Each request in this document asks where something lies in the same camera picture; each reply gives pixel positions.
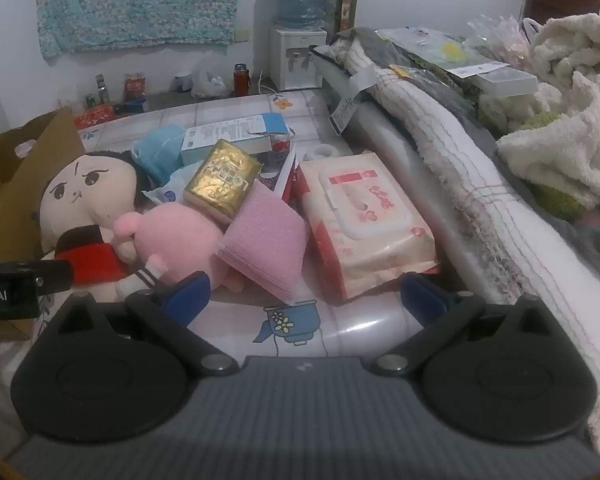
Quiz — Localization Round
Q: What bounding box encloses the pink plush toy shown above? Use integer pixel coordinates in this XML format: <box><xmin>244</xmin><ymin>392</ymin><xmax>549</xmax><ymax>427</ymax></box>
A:
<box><xmin>112</xmin><ymin>204</ymin><xmax>246</xmax><ymax>302</ymax></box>

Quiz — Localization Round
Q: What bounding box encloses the green plush cloth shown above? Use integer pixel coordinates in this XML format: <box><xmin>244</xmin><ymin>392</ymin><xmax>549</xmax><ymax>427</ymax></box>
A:
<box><xmin>480</xmin><ymin>110</ymin><xmax>600</xmax><ymax>223</ymax></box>

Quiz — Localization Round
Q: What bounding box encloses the gold foil packet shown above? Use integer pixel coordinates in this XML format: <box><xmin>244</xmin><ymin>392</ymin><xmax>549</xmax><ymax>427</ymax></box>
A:
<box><xmin>183</xmin><ymin>139</ymin><xmax>263</xmax><ymax>225</ymax></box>

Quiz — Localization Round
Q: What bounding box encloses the white water dispenser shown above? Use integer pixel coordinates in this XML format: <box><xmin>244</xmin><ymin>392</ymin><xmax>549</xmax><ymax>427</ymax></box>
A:
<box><xmin>270</xmin><ymin>25</ymin><xmax>328</xmax><ymax>92</ymax></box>

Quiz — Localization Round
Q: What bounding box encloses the red snack bag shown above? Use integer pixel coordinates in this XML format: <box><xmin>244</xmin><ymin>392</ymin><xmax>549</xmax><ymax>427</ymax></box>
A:
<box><xmin>74</xmin><ymin>105</ymin><xmax>131</xmax><ymax>128</ymax></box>

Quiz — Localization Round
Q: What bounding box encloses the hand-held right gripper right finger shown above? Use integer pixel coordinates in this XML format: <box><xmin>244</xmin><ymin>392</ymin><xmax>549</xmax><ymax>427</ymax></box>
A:
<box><xmin>372</xmin><ymin>272</ymin><xmax>556</xmax><ymax>375</ymax></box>

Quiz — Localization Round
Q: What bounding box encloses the teal patterned wall cloth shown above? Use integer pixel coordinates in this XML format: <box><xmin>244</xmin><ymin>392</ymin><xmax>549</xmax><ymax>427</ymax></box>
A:
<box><xmin>36</xmin><ymin>0</ymin><xmax>263</xmax><ymax>58</ymax></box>

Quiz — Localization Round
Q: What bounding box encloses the brown cardboard box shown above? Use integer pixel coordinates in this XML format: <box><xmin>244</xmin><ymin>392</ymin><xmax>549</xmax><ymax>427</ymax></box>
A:
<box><xmin>0</xmin><ymin>107</ymin><xmax>88</xmax><ymax>342</ymax></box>

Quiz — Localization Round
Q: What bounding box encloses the blue white plastic packet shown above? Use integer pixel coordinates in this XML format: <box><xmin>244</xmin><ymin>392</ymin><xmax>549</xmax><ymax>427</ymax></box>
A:
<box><xmin>142</xmin><ymin>162</ymin><xmax>203</xmax><ymax>206</ymax></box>

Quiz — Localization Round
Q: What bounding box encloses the pink wet wipes pack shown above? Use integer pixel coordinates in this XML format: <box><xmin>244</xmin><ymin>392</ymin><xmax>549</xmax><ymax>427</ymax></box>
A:
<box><xmin>292</xmin><ymin>150</ymin><xmax>441</xmax><ymax>307</ymax></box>

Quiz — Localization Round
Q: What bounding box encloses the black-haired plush doll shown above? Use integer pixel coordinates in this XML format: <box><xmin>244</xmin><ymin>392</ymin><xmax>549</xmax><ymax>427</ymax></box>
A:
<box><xmin>39</xmin><ymin>150</ymin><xmax>153</xmax><ymax>301</ymax></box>

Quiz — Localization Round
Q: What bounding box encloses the white paper label tag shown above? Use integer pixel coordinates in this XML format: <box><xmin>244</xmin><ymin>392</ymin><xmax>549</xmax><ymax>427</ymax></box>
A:
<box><xmin>330</xmin><ymin>67</ymin><xmax>378</xmax><ymax>136</ymax></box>

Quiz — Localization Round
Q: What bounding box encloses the blue and white box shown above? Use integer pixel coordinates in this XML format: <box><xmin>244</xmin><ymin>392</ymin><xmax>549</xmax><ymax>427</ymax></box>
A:
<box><xmin>181</xmin><ymin>112</ymin><xmax>287</xmax><ymax>166</ymax></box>

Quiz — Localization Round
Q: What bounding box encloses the red thermos flask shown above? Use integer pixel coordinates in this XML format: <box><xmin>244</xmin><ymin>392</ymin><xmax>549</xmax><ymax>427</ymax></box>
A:
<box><xmin>233</xmin><ymin>63</ymin><xmax>251</xmax><ymax>97</ymax></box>

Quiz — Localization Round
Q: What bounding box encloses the white cable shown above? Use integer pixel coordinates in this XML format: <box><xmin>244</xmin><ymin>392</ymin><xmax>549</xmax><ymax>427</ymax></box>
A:
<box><xmin>252</xmin><ymin>72</ymin><xmax>277</xmax><ymax>96</ymax></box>

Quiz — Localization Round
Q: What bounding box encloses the clear plastic package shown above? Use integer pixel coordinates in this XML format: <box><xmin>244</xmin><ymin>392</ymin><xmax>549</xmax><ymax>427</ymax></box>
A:
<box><xmin>380</xmin><ymin>25</ymin><xmax>511</xmax><ymax>81</ymax></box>

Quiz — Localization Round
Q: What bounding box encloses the white fluffy blanket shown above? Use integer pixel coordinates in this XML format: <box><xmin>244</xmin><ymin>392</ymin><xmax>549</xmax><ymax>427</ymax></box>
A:
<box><xmin>495</xmin><ymin>12</ymin><xmax>600</xmax><ymax>211</ymax></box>

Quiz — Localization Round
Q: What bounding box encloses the white plastic bag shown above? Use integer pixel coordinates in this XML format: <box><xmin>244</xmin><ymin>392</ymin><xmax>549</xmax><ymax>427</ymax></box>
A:
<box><xmin>191</xmin><ymin>67</ymin><xmax>229</xmax><ymax>100</ymax></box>

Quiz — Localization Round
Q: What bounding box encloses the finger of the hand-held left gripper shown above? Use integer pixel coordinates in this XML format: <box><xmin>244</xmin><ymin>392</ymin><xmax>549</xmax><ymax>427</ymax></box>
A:
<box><xmin>35</xmin><ymin>259</ymin><xmax>75</xmax><ymax>293</ymax></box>

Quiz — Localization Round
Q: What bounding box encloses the red jar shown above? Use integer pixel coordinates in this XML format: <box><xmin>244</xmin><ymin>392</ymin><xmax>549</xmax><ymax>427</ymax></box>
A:
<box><xmin>124</xmin><ymin>72</ymin><xmax>147</xmax><ymax>103</ymax></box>

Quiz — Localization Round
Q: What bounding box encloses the white plastic box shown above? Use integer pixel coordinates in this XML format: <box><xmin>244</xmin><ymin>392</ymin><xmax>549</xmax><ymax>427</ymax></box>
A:
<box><xmin>475</xmin><ymin>69</ymin><xmax>540</xmax><ymax>96</ymax></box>

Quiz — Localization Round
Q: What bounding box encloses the pink sponge cloth pack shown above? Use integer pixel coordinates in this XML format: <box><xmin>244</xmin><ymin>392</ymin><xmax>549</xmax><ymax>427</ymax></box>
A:
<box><xmin>215</xmin><ymin>182</ymin><xmax>311</xmax><ymax>305</ymax></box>

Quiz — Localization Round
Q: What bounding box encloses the grey rolled mat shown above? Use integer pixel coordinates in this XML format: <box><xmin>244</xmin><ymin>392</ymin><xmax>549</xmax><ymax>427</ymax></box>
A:
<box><xmin>310</xmin><ymin>45</ymin><xmax>531</xmax><ymax>326</ymax></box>

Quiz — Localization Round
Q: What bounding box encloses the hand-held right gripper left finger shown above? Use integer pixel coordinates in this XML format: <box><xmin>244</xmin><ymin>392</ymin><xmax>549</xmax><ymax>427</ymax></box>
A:
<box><xmin>55</xmin><ymin>271</ymin><xmax>240</xmax><ymax>378</ymax></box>

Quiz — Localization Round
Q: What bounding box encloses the patterned paper bag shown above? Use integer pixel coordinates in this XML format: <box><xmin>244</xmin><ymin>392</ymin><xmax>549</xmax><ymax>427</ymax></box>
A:
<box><xmin>325</xmin><ymin>0</ymin><xmax>362</xmax><ymax>43</ymax></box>

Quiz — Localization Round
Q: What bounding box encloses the white tape roll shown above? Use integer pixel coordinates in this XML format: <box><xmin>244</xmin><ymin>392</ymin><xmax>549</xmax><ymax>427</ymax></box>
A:
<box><xmin>305</xmin><ymin>144</ymin><xmax>341</xmax><ymax>162</ymax></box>

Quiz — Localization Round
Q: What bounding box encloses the clear pink plastic bag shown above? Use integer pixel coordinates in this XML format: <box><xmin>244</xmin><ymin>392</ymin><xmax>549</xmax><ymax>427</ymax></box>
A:
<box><xmin>467</xmin><ymin>15</ymin><xmax>538</xmax><ymax>61</ymax></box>

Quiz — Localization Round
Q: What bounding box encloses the red and white carton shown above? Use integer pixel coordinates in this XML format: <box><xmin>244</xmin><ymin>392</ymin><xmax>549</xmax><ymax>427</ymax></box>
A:
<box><xmin>272</xmin><ymin>147</ymin><xmax>302</xmax><ymax>207</ymax></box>

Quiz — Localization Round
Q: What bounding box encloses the white quilted rolled blanket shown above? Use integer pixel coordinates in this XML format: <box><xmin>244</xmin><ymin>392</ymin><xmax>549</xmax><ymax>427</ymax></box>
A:
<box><xmin>330</xmin><ymin>35</ymin><xmax>600</xmax><ymax>463</ymax></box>

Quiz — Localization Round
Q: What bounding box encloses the blue plastic tub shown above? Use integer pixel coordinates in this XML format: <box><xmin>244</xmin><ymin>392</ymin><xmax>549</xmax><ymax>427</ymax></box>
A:
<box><xmin>112</xmin><ymin>97</ymin><xmax>147</xmax><ymax>115</ymax></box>

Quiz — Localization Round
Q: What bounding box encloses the checked floral tablecloth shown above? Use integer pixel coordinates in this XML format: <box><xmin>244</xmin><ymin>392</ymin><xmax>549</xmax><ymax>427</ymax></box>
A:
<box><xmin>0</xmin><ymin>87</ymin><xmax>431</xmax><ymax>461</ymax></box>

